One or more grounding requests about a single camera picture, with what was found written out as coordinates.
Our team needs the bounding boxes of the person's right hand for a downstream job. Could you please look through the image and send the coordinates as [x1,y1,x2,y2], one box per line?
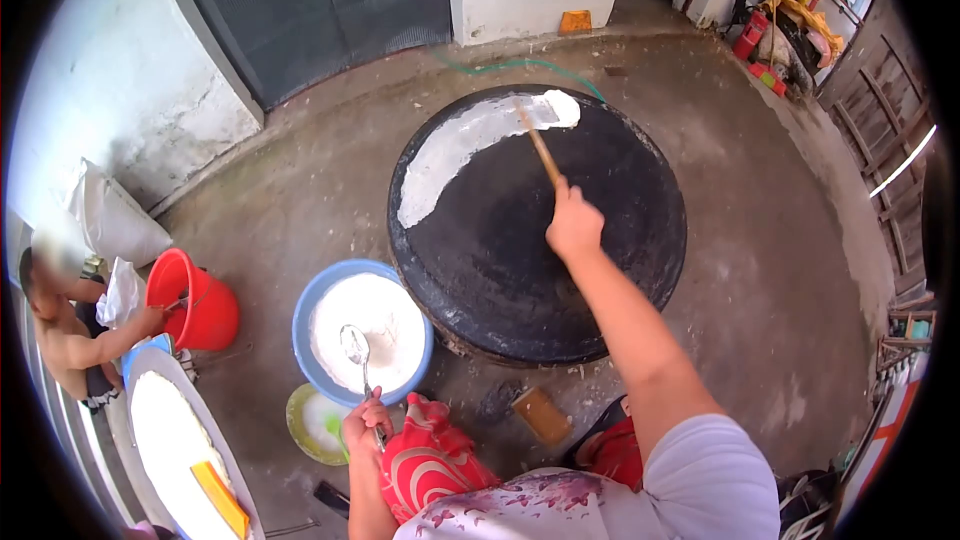
[545,175,606,264]

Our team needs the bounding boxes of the person's left hand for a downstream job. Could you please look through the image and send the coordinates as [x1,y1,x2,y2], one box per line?
[341,386,396,459]

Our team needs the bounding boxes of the person's left fingers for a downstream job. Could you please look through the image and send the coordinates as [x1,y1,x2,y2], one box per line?
[346,386,396,445]

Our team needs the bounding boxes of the person's right fingers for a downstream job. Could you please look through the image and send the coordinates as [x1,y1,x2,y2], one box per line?
[551,175,582,230]

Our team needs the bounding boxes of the metal ladle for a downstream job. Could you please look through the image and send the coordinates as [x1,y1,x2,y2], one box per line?
[339,324,388,454]

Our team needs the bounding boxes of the wooden batter spreader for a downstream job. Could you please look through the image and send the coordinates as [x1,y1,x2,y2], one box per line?
[514,101,564,190]

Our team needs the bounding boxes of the round black griddle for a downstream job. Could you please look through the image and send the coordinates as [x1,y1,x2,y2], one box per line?
[387,84,688,369]

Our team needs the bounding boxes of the small green bowl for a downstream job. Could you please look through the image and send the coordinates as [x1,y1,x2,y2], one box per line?
[285,382,352,467]

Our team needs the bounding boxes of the blue basin of batter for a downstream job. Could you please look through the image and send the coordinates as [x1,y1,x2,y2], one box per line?
[291,258,435,409]

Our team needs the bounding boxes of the person's legs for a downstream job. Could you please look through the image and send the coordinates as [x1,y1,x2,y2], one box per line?
[378,392,646,526]

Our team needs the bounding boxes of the white batter layer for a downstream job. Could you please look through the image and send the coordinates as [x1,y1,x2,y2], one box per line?
[396,89,582,230]

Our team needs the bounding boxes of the wooden block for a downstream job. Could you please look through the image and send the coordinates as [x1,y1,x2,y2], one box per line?
[511,387,574,448]

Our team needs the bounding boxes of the yellow scraper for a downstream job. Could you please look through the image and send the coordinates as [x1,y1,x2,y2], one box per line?
[189,460,251,540]

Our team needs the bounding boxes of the round tray of pancakes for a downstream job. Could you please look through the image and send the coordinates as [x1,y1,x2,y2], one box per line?
[124,347,265,540]

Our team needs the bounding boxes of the red bucket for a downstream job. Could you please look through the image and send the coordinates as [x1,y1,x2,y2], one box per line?
[145,248,241,352]

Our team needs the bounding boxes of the person's body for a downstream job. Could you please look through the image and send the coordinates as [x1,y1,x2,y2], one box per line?
[393,414,781,540]

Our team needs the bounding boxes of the white plastic bag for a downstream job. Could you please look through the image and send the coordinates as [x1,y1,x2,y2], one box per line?
[95,256,144,330]

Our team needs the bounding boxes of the pile of clutter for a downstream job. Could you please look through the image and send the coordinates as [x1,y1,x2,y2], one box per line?
[726,0,864,99]

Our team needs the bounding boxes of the dark metal door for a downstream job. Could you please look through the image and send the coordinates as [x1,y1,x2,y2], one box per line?
[166,0,454,111]

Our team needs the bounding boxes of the white sack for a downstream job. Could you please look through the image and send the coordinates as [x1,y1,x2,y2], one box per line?
[66,159,174,270]

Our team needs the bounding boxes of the wooden door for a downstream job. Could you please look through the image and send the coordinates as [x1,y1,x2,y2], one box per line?
[816,0,939,297]

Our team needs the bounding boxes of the green hose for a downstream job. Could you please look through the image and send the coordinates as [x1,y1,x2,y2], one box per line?
[431,51,607,103]

